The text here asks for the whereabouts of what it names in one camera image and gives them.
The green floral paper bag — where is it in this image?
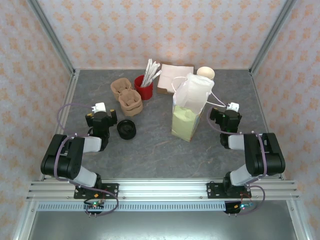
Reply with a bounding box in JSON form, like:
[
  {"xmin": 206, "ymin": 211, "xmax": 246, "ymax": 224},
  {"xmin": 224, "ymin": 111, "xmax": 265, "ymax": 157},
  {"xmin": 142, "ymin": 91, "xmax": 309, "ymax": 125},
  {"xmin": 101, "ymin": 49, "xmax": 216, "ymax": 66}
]
[{"xmin": 170, "ymin": 72, "xmax": 227, "ymax": 143}]

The black plastic lid stack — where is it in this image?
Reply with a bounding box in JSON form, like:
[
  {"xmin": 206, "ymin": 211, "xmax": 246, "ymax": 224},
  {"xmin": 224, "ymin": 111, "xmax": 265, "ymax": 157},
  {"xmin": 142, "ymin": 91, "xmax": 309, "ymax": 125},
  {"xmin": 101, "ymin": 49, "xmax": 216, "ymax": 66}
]
[{"xmin": 116, "ymin": 119, "xmax": 138, "ymax": 140}]

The brown pulp cup carrier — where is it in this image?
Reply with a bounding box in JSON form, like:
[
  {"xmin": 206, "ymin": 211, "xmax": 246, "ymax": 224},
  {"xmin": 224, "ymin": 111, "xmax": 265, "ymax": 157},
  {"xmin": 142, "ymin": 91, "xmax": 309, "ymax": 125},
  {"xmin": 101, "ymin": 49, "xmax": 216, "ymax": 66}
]
[{"xmin": 110, "ymin": 78, "xmax": 144, "ymax": 117}]

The red straw holder cup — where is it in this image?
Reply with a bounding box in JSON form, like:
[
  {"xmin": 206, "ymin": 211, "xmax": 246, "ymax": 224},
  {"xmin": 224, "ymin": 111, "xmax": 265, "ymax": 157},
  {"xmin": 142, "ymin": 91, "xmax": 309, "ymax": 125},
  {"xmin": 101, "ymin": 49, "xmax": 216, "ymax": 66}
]
[{"xmin": 134, "ymin": 74, "xmax": 154, "ymax": 100}]

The cream paper cup stack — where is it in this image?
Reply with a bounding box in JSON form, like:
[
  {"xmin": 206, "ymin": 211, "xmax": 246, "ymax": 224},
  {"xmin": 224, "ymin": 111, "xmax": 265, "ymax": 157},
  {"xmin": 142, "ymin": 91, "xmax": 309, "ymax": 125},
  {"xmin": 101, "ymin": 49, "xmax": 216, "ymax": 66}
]
[{"xmin": 196, "ymin": 66, "xmax": 216, "ymax": 81}]

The white napkin stack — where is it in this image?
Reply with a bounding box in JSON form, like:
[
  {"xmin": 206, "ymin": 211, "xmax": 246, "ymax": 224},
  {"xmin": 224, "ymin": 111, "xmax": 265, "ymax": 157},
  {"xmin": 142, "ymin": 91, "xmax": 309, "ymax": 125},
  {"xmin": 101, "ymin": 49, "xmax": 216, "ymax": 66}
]
[{"xmin": 157, "ymin": 63, "xmax": 195, "ymax": 94}]

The brown cardboard napkin tray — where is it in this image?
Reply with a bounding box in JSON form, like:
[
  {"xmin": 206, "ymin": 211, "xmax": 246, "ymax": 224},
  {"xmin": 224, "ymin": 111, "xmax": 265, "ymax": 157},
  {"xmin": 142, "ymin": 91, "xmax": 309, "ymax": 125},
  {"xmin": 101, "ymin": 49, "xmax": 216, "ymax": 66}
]
[{"xmin": 156, "ymin": 61, "xmax": 196, "ymax": 95}]

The paper wrapped straw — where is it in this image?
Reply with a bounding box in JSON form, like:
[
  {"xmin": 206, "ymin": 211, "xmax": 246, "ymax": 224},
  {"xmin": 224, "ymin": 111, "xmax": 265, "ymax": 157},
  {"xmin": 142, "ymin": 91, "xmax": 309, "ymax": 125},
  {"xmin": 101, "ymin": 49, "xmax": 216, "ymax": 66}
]
[
  {"xmin": 149, "ymin": 70, "xmax": 163, "ymax": 82},
  {"xmin": 147, "ymin": 61, "xmax": 161, "ymax": 83},
  {"xmin": 144, "ymin": 58, "xmax": 154, "ymax": 86}
]

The small circuit board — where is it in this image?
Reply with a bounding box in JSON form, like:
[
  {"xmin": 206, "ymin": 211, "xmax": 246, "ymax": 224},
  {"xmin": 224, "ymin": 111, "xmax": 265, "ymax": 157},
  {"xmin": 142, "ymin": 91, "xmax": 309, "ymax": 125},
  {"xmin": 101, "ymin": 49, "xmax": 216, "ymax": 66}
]
[
  {"xmin": 234, "ymin": 202, "xmax": 255, "ymax": 211},
  {"xmin": 83, "ymin": 201, "xmax": 106, "ymax": 211}
]

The grey metal sheet panel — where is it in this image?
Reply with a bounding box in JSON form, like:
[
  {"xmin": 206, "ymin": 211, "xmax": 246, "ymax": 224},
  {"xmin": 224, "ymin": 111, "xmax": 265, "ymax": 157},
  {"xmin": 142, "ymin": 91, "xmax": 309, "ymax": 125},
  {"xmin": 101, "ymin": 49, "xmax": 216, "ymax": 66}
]
[{"xmin": 27, "ymin": 211, "xmax": 301, "ymax": 240}]

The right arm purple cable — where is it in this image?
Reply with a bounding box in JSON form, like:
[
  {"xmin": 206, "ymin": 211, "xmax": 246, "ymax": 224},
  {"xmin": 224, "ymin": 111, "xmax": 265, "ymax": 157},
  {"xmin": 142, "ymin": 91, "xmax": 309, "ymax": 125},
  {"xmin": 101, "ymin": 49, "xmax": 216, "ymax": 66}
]
[{"xmin": 207, "ymin": 106, "xmax": 270, "ymax": 216}]

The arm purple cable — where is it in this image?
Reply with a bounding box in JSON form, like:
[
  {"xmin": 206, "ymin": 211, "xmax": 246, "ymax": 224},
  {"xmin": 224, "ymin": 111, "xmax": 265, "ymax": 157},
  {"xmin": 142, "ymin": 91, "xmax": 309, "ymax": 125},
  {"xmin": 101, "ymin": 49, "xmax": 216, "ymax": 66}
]
[
  {"xmin": 207, "ymin": 106, "xmax": 270, "ymax": 216},
  {"xmin": 53, "ymin": 102, "xmax": 120, "ymax": 217}
]

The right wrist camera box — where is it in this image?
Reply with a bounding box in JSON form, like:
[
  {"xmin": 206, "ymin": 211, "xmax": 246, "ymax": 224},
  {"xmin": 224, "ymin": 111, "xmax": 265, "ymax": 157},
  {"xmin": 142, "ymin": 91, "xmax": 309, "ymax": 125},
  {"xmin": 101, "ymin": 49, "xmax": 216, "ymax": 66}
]
[{"xmin": 226, "ymin": 101, "xmax": 240, "ymax": 113}]

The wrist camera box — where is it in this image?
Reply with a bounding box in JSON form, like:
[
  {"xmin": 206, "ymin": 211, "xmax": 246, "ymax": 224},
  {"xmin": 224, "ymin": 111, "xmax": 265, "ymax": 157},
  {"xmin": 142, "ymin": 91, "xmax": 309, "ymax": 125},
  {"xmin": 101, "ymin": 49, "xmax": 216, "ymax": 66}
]
[
  {"xmin": 91, "ymin": 101, "xmax": 107, "ymax": 114},
  {"xmin": 226, "ymin": 101, "xmax": 240, "ymax": 113}
]

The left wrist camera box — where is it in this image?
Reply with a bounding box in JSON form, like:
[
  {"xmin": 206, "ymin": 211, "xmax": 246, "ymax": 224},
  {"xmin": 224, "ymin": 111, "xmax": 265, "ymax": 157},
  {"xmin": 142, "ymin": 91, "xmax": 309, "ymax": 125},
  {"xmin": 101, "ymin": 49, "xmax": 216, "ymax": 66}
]
[{"xmin": 91, "ymin": 101, "xmax": 107, "ymax": 114}]

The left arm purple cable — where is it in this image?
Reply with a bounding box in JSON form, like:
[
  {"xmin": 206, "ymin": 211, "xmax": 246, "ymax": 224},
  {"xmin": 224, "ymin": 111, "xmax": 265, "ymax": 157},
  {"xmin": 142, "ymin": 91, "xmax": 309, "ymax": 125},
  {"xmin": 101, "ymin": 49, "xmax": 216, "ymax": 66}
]
[{"xmin": 53, "ymin": 102, "xmax": 120, "ymax": 217}]

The aluminium corner post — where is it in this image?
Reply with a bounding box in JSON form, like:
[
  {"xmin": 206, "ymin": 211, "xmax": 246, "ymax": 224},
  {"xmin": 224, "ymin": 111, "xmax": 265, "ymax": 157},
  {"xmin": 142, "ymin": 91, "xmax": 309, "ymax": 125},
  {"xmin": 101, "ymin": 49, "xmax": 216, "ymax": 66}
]
[
  {"xmin": 249, "ymin": 0, "xmax": 300, "ymax": 76},
  {"xmin": 26, "ymin": 0, "xmax": 76, "ymax": 76}
]

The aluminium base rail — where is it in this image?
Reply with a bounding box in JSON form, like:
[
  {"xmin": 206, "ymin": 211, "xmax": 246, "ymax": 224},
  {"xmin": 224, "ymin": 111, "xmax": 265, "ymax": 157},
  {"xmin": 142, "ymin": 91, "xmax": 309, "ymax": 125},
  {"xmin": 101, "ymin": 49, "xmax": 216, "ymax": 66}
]
[{"xmin": 26, "ymin": 177, "xmax": 301, "ymax": 201}]

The grey slotted cable duct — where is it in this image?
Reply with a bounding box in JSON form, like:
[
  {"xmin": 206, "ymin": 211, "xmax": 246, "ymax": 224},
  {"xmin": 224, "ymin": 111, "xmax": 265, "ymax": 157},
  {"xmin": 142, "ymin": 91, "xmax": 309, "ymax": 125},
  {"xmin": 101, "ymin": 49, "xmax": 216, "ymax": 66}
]
[{"xmin": 37, "ymin": 201, "xmax": 227, "ymax": 213}]

